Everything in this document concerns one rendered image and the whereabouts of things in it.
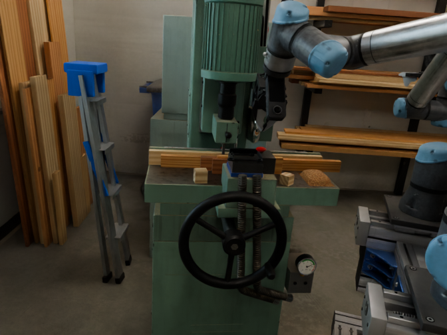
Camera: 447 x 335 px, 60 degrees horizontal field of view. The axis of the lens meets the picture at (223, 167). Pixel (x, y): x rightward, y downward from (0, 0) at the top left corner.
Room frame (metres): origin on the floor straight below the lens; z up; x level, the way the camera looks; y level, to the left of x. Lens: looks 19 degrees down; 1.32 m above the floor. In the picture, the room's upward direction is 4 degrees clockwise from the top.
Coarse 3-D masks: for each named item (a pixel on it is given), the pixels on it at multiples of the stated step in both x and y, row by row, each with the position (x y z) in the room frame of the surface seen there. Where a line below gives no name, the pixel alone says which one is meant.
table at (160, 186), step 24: (168, 168) 1.19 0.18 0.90; (192, 168) 1.21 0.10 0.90; (144, 192) 1.04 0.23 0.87; (168, 192) 1.05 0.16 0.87; (192, 192) 1.06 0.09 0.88; (216, 192) 1.07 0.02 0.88; (288, 192) 1.10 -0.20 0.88; (312, 192) 1.11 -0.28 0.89; (336, 192) 1.12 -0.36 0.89; (264, 216) 0.99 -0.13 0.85
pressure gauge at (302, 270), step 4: (300, 256) 1.07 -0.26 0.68; (304, 256) 1.06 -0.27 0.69; (308, 256) 1.06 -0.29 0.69; (296, 260) 1.07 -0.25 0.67; (300, 260) 1.05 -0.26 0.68; (304, 260) 1.05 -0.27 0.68; (308, 260) 1.05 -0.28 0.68; (312, 260) 1.05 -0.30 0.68; (296, 264) 1.06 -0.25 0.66; (300, 264) 1.05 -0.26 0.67; (304, 264) 1.05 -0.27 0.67; (308, 264) 1.05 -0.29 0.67; (312, 264) 1.05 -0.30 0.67; (316, 264) 1.05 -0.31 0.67; (300, 268) 1.05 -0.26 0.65; (304, 268) 1.05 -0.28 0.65; (308, 268) 1.05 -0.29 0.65; (312, 268) 1.05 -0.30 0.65; (300, 272) 1.04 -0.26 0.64; (304, 272) 1.05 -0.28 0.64; (308, 272) 1.05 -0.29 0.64; (312, 272) 1.05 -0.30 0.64
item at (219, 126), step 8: (216, 120) 1.21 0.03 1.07; (224, 120) 1.21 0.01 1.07; (232, 120) 1.22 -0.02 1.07; (216, 128) 1.19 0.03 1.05; (224, 128) 1.19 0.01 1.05; (232, 128) 1.19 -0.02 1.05; (216, 136) 1.19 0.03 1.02; (224, 136) 1.19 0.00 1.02; (232, 136) 1.19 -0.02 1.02; (224, 144) 1.23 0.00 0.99
